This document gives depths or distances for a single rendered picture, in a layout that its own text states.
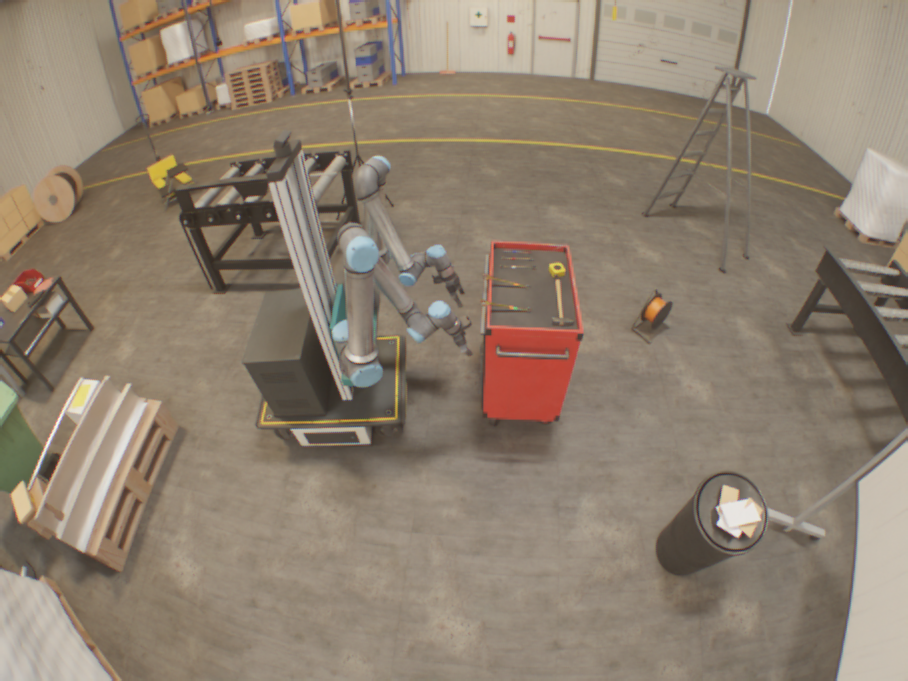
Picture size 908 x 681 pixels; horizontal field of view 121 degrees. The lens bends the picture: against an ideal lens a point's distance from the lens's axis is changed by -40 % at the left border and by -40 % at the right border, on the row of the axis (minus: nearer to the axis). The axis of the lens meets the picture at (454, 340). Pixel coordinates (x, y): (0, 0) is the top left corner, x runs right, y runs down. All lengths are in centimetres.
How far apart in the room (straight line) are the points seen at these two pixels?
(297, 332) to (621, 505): 210
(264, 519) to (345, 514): 52
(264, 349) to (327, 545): 116
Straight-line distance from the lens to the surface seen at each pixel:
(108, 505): 314
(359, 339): 179
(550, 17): 1175
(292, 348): 225
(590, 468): 274
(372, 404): 255
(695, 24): 1270
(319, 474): 277
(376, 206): 209
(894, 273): 491
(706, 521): 213
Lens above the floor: 238
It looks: 47 degrees down
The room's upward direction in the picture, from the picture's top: 3 degrees counter-clockwise
